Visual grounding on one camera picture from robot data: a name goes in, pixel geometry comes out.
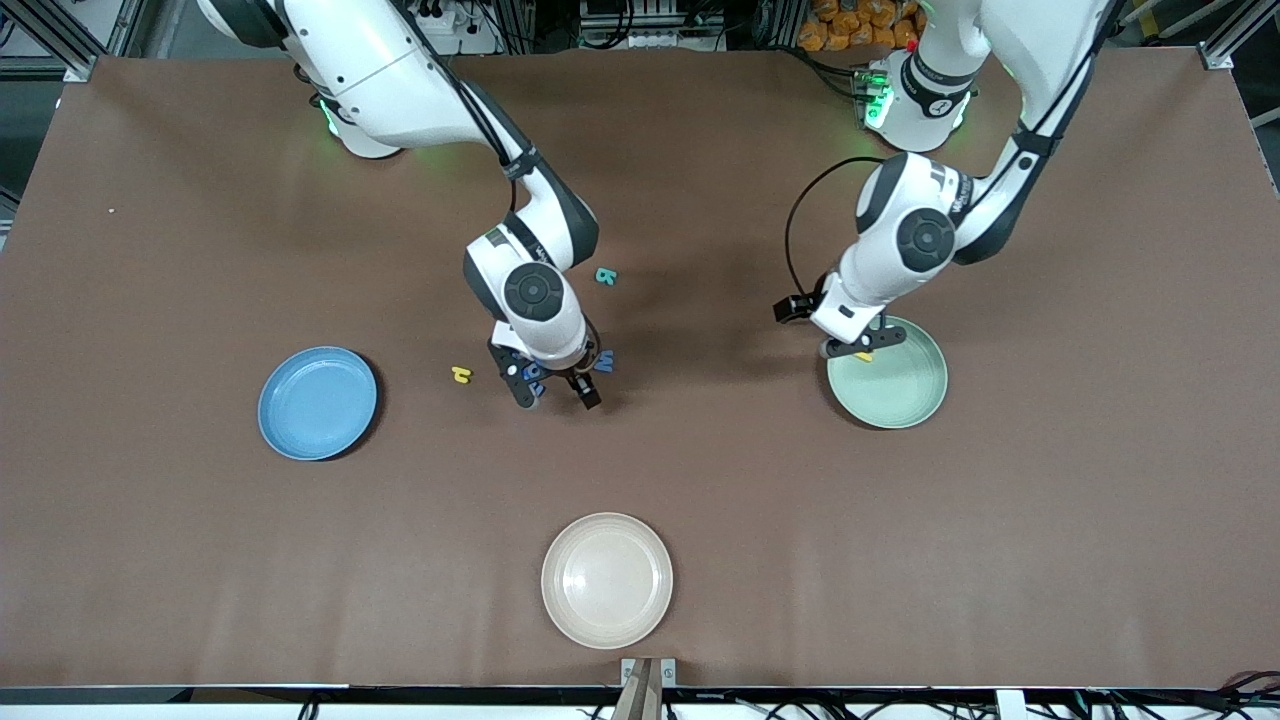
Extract white power strip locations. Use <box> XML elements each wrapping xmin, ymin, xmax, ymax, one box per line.
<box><xmin>415</xmin><ymin>0</ymin><xmax>501</xmax><ymax>56</ymax></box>

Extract aluminium frame profile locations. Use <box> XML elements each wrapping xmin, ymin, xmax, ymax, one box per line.
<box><xmin>1197</xmin><ymin>0</ymin><xmax>1280</xmax><ymax>71</ymax></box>
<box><xmin>0</xmin><ymin>0</ymin><xmax>151</xmax><ymax>83</ymax></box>

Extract blue plate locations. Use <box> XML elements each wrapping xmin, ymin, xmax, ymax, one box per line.
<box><xmin>257</xmin><ymin>345</ymin><xmax>380</xmax><ymax>462</ymax></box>

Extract brown wooden post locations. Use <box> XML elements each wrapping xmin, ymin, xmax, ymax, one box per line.
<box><xmin>610</xmin><ymin>660</ymin><xmax>664</xmax><ymax>720</ymax></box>

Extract grey metal device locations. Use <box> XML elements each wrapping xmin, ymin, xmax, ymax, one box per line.
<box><xmin>578</xmin><ymin>0</ymin><xmax>731</xmax><ymax>51</ymax></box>

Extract metal table edge bracket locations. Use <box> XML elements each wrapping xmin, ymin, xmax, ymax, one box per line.
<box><xmin>620</xmin><ymin>657</ymin><xmax>678</xmax><ymax>691</ymax></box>

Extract green plate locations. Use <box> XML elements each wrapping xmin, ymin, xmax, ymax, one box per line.
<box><xmin>826</xmin><ymin>314</ymin><xmax>949</xmax><ymax>431</ymax></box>

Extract yellow wheeled stand leg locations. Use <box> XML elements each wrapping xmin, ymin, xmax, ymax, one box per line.
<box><xmin>1125</xmin><ymin>0</ymin><xmax>1201</xmax><ymax>33</ymax></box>

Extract beige plate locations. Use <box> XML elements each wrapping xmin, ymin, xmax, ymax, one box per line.
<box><xmin>540</xmin><ymin>511</ymin><xmax>675</xmax><ymax>651</ymax></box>

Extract orange bagged items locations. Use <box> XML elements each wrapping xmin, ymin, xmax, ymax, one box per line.
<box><xmin>797</xmin><ymin>0</ymin><xmax>926</xmax><ymax>53</ymax></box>

